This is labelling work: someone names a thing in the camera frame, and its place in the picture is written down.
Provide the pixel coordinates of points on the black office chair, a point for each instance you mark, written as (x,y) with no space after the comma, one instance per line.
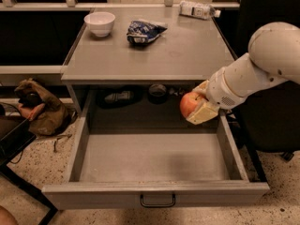
(270,118)

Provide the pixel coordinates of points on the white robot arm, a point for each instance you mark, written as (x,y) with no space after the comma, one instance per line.
(272,58)

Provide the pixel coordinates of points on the blue chip bag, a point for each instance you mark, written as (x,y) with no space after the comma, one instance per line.
(142,32)

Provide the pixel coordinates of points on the grey metal cabinet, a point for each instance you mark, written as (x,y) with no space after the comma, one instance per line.
(188,52)

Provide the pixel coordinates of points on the grey open top drawer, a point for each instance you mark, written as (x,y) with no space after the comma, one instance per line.
(149,149)

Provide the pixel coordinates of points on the brown backpack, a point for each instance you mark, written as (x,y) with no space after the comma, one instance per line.
(49,118)

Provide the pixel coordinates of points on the red apple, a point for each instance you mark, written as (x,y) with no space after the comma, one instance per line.
(190,102)

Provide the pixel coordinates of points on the dark shoe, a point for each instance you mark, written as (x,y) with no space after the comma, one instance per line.
(108,99)

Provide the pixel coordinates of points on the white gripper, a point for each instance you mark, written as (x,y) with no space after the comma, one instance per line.
(219,92)

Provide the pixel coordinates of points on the roll of tape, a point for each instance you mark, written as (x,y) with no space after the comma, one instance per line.
(157,93)

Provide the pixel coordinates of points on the black drawer handle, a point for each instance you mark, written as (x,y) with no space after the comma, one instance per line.
(157,201)

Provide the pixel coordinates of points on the white ceramic bowl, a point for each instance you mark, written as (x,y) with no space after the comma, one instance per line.
(100,23)

